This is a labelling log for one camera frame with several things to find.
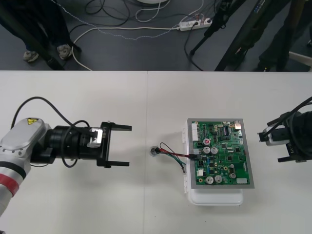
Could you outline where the white power strip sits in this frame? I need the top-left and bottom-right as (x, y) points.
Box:
(179, 17), (214, 32)

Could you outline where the black tripod with thick pole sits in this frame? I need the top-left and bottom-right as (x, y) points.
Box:
(0, 0), (82, 71)

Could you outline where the thin white looped cable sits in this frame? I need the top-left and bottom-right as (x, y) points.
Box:
(135, 0), (205, 23)

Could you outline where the black slanted stand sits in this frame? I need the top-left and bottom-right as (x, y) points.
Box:
(214, 0), (269, 72)

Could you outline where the cable bundle with metal plug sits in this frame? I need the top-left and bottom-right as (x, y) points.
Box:
(149, 142), (198, 174)

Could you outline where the white braided floor cable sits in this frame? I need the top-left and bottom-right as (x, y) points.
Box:
(51, 0), (182, 41)

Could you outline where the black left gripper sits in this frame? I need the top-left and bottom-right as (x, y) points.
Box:
(78, 121), (133, 169)

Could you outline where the green circuit board grey frame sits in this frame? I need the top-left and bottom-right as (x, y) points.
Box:
(187, 118), (256, 190)

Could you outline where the black tripod with thin legs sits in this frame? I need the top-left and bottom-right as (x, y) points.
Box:
(190, 0), (247, 56)

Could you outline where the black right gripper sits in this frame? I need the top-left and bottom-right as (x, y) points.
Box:
(257, 111), (307, 163)

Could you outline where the black cable from power strip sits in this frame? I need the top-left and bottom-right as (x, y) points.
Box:
(183, 26), (203, 72)

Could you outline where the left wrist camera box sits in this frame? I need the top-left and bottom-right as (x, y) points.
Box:
(86, 126), (104, 148)

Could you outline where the person with pale shoes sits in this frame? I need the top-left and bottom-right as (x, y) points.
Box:
(0, 0), (74, 63)

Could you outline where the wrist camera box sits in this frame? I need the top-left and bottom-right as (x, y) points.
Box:
(265, 125), (290, 147)
(86, 126), (104, 148)

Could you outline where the black floor cable tangle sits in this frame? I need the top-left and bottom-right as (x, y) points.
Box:
(65, 0), (137, 47)

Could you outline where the milky plastic box with lid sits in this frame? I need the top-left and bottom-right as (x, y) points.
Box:
(182, 120), (244, 207)

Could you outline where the white stand foot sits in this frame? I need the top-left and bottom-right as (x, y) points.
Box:
(289, 50), (312, 65)

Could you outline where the person with dark shoes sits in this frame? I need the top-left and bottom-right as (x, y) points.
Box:
(253, 0), (312, 73)

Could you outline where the thick white floor cable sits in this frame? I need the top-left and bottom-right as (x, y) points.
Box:
(71, 25), (182, 72)

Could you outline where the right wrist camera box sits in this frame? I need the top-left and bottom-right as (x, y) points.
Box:
(265, 125), (290, 147)

